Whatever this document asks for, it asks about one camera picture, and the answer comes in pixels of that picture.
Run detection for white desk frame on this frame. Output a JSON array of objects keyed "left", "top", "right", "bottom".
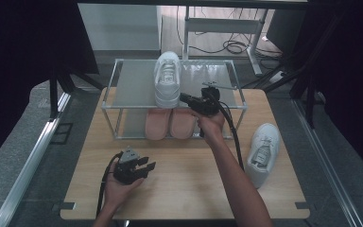
[{"left": 181, "top": 6, "right": 269, "bottom": 77}]

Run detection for hand-held gripper cable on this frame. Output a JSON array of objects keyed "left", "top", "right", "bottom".
[
  {"left": 95, "top": 151, "right": 124, "bottom": 218},
  {"left": 214, "top": 94, "right": 245, "bottom": 171}
]

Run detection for white power strip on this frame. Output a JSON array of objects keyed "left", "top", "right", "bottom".
[{"left": 268, "top": 70, "right": 287, "bottom": 84}]

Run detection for metal shoe rack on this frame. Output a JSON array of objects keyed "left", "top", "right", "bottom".
[{"left": 100, "top": 58, "right": 249, "bottom": 140}]

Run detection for dark curtain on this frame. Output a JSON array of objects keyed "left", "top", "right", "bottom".
[
  {"left": 296, "top": 0, "right": 363, "bottom": 181},
  {"left": 0, "top": 0, "right": 100, "bottom": 173}
]

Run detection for black floor cables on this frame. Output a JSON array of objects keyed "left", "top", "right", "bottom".
[{"left": 176, "top": 6, "right": 282, "bottom": 61}]

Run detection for right hand-held gripper cable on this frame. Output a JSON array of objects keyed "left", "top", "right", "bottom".
[{"left": 214, "top": 94, "right": 245, "bottom": 171}]

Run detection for aluminium rail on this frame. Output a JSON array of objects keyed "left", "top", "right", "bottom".
[
  {"left": 0, "top": 93, "right": 72, "bottom": 227},
  {"left": 291, "top": 97, "right": 363, "bottom": 227}
]

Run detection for black computer case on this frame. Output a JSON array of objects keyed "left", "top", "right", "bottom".
[{"left": 266, "top": 9, "right": 301, "bottom": 55}]

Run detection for person's right hand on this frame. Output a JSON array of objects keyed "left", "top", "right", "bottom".
[{"left": 190, "top": 110, "right": 226, "bottom": 141}]

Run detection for black metal stand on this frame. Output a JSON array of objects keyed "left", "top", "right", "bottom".
[
  {"left": 48, "top": 67, "right": 105, "bottom": 121},
  {"left": 242, "top": 12, "right": 344, "bottom": 127}
]

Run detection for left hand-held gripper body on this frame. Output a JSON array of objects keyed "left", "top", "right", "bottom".
[{"left": 112, "top": 146, "right": 145, "bottom": 185}]

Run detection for grey cabinet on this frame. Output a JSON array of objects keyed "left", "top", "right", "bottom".
[{"left": 78, "top": 3, "right": 163, "bottom": 52}]

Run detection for left hand-held gripper cable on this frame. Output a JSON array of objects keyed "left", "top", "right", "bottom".
[{"left": 95, "top": 151, "right": 124, "bottom": 218}]

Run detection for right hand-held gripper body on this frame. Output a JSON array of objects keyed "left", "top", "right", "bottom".
[{"left": 192, "top": 81, "right": 237, "bottom": 116}]

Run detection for white sneaker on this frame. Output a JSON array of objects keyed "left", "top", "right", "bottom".
[
  {"left": 245, "top": 122, "right": 282, "bottom": 189},
  {"left": 153, "top": 51, "right": 182, "bottom": 109}
]

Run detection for pink slipper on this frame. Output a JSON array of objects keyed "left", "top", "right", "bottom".
[
  {"left": 144, "top": 108, "right": 172, "bottom": 141},
  {"left": 169, "top": 108, "right": 198, "bottom": 140}
]

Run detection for person's left hand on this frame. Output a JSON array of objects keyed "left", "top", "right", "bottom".
[{"left": 103, "top": 160, "right": 145, "bottom": 211}]

